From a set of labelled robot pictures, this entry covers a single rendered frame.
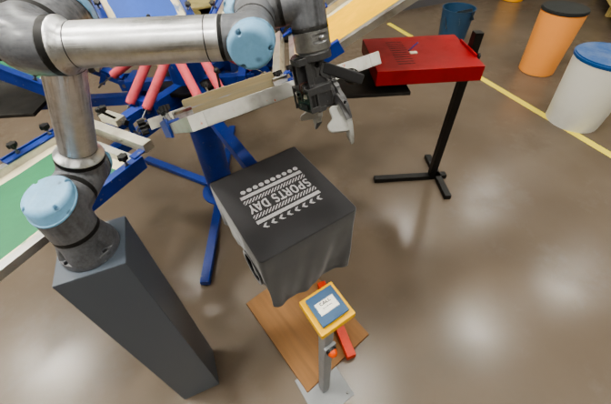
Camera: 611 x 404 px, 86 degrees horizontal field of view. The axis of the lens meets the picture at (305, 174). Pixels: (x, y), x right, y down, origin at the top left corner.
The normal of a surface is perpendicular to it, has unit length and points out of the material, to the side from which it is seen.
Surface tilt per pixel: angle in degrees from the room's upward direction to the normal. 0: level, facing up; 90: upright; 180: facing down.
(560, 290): 0
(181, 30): 47
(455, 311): 0
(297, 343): 0
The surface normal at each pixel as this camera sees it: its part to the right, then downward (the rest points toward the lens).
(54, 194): -0.02, -0.62
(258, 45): 0.06, 0.69
